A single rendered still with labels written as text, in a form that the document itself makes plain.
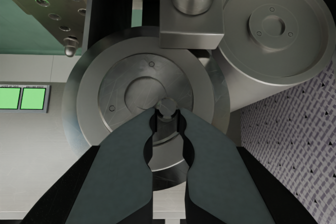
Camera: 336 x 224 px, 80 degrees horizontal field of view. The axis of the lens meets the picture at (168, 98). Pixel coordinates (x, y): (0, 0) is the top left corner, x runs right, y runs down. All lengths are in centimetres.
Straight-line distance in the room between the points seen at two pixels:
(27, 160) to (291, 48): 56
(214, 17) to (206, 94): 6
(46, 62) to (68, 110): 328
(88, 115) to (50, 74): 321
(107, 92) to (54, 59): 328
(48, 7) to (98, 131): 36
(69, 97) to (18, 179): 42
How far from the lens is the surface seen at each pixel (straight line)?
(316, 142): 27
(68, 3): 46
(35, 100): 59
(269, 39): 22
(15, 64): 369
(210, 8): 17
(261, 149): 37
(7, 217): 63
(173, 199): 52
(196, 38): 17
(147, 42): 19
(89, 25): 22
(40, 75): 345
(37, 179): 58
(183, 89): 16
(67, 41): 59
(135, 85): 17
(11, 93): 62
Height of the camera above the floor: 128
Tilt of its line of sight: 12 degrees down
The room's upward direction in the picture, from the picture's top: 180 degrees counter-clockwise
